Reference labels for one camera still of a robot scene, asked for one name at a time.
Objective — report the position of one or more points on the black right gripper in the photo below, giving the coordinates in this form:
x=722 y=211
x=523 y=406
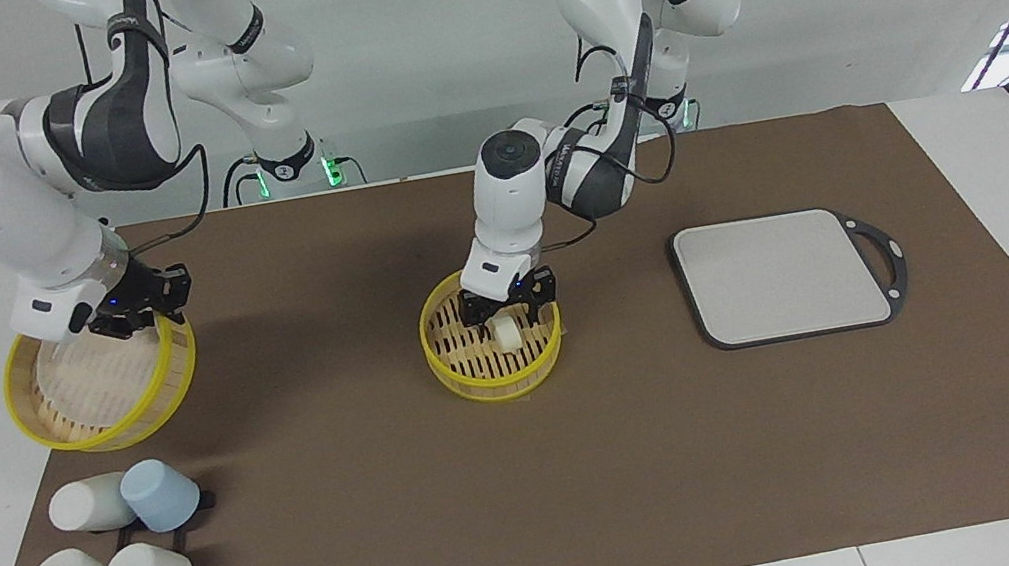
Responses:
x=142 y=295

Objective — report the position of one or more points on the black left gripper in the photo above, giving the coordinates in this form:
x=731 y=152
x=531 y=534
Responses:
x=508 y=303

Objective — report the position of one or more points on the white steamed bun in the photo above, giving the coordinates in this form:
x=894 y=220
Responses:
x=506 y=333

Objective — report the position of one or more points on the white perforated steamer liner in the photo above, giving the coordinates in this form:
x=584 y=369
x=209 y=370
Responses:
x=95 y=383

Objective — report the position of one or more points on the yellow-rimmed bamboo steamer tier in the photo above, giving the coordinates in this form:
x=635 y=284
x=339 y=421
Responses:
x=159 y=403
x=500 y=385

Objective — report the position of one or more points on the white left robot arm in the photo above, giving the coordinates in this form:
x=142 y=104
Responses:
x=512 y=201

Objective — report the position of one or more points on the light blue plastic cup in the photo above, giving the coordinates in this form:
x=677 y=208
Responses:
x=161 y=494

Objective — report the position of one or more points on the brown table mat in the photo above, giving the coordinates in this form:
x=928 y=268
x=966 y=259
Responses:
x=499 y=506

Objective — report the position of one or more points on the black cup rack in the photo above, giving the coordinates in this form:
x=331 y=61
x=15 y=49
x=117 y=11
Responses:
x=162 y=536

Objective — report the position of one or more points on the white grey-rimmed cutting board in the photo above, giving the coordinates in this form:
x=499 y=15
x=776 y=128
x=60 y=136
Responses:
x=777 y=275

